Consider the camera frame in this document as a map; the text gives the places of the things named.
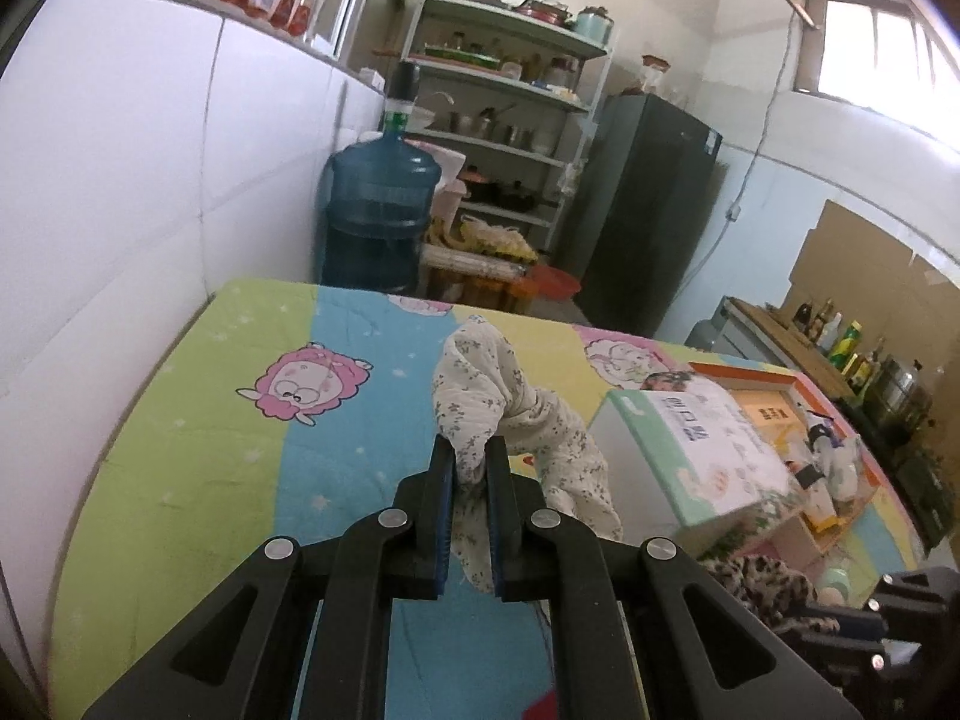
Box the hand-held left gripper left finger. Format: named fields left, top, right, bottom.
left=81, top=433, right=457, bottom=720

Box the cartoon sheep printed blanket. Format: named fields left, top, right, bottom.
left=56, top=277, right=931, bottom=720

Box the row of condiment bottles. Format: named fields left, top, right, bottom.
left=791, top=298, right=893, bottom=398

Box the tray of eggs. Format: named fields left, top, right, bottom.
left=480, top=221, right=537, bottom=260

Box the white sack green print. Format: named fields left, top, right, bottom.
left=420, top=146, right=467, bottom=188

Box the black water pump dispenser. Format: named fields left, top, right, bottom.
left=382, top=61, right=421, bottom=136

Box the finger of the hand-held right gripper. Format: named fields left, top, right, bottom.
left=874, top=568, right=960, bottom=620
left=799, top=600, right=931, bottom=698

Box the grey gas cylinder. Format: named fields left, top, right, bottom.
left=686, top=319, right=732, bottom=353

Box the brown cardboard sheet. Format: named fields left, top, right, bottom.
left=780, top=199, right=960, bottom=376

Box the red plastic basin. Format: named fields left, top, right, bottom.
left=517, top=266, right=582, bottom=301

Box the black cooktop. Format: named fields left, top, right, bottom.
left=892, top=442, right=960, bottom=548

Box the red lidded pan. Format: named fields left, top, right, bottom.
left=517, top=0, right=575, bottom=25

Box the teal enamel pot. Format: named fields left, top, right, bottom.
left=576, top=6, right=616, bottom=46

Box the grey metal shelf rack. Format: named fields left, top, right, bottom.
left=401, top=0, right=612, bottom=256

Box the dark refrigerator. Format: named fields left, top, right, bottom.
left=559, top=94, right=725, bottom=338

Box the white floral cloth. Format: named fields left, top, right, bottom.
left=431, top=313, right=623, bottom=593

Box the leopard print cloth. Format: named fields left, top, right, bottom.
left=701, top=551, right=818, bottom=638

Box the clear plastic wrapped package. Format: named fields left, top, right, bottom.
left=424, top=247, right=530, bottom=278

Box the aluminium sliding window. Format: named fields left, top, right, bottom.
left=330, top=0, right=432, bottom=83

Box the shallow orange cardboard box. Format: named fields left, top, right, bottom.
left=686, top=360, right=882, bottom=533

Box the green tissue box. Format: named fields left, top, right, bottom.
left=587, top=388, right=803, bottom=541

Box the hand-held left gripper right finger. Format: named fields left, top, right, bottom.
left=484, top=437, right=863, bottom=720

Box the steel stock pot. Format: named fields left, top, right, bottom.
left=862, top=360, right=935, bottom=428

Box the small high window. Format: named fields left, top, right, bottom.
left=795, top=0, right=960, bottom=113

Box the grey cabinet wooden top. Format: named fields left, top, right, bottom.
left=709, top=296, right=863, bottom=406

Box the blue water jug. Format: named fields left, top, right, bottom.
left=321, top=131, right=441, bottom=293

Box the bunch of bananas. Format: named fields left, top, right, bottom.
left=427, top=223, right=481, bottom=250

